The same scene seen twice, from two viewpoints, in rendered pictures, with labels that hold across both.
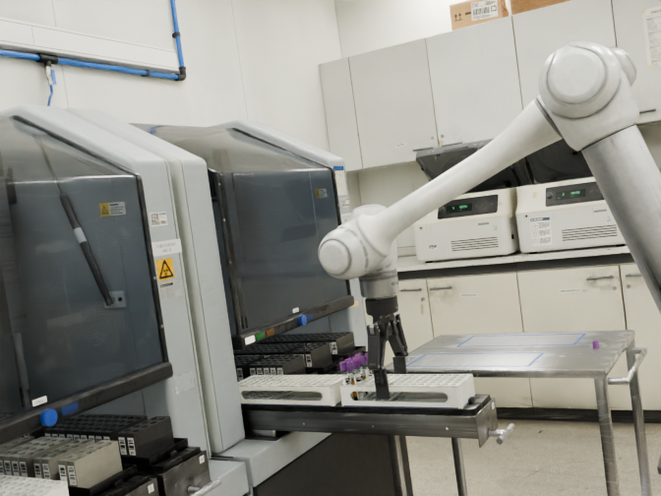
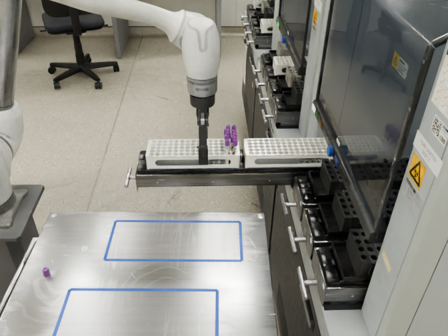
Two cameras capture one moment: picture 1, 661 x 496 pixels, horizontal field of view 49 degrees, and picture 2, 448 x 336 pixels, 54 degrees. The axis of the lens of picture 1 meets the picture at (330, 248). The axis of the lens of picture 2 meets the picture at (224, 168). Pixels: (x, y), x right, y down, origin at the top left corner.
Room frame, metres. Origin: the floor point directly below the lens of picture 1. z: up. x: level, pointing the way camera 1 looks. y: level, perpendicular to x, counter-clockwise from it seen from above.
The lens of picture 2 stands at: (2.69, -0.68, 1.65)
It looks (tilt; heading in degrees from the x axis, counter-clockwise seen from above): 36 degrees down; 148
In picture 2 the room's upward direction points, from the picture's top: 1 degrees clockwise
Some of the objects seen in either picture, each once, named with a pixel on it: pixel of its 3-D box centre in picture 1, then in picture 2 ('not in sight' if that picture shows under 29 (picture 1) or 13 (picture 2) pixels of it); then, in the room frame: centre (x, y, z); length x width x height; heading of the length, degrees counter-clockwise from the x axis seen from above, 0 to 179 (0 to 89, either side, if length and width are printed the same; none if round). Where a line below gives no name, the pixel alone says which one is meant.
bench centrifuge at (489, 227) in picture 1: (473, 199); not in sight; (4.21, -0.86, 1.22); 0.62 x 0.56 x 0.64; 149
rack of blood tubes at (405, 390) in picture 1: (406, 393); (193, 155); (1.64, -0.13, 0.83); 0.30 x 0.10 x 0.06; 60
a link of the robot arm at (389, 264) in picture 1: (371, 238); (201, 46); (1.64, -0.09, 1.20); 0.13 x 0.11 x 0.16; 156
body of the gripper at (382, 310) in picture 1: (383, 316); (202, 105); (1.66, -0.10, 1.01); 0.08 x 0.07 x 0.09; 150
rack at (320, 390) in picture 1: (291, 392); (289, 154); (1.79, 0.15, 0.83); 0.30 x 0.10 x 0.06; 60
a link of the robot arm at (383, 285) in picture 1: (379, 284); (202, 83); (1.65, -0.10, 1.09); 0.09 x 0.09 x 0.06
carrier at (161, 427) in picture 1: (150, 438); (296, 93); (1.49, 0.43, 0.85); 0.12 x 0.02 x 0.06; 151
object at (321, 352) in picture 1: (319, 356); (341, 211); (2.10, 0.08, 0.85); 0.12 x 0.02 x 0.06; 150
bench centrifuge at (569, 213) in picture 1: (576, 182); not in sight; (3.92, -1.37, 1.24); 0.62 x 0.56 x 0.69; 151
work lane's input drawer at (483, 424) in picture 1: (357, 414); (234, 168); (1.71, -0.01, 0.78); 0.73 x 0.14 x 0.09; 60
